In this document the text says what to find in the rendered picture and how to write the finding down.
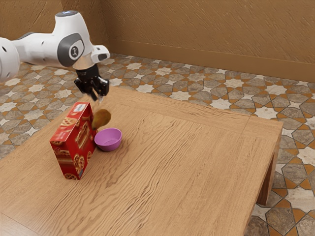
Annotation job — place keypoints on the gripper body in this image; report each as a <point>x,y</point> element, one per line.
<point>86,76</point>

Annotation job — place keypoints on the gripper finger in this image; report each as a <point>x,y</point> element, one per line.
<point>94,94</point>
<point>101,98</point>

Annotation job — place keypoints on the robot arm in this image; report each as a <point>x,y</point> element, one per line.
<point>41,46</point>

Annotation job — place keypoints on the brown pear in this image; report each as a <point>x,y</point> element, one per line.
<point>101,118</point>

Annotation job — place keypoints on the purple bowl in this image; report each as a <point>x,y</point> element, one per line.
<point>108,138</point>

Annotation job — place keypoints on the red biscuit box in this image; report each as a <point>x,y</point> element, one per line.
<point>73,141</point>

